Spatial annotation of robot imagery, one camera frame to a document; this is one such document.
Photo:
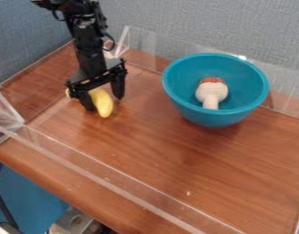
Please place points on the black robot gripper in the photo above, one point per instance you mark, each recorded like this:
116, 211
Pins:
87, 27

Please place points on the yellow toy banana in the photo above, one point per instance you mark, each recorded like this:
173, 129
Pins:
101, 101

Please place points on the blue plastic bowl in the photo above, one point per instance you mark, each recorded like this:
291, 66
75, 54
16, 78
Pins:
246, 81

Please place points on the clear acrylic table barrier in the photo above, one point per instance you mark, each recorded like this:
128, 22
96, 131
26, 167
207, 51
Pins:
143, 170

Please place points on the white red toy mushroom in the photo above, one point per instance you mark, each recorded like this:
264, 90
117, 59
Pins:
211, 92

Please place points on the grey metal bracket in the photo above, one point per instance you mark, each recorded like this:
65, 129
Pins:
75, 222

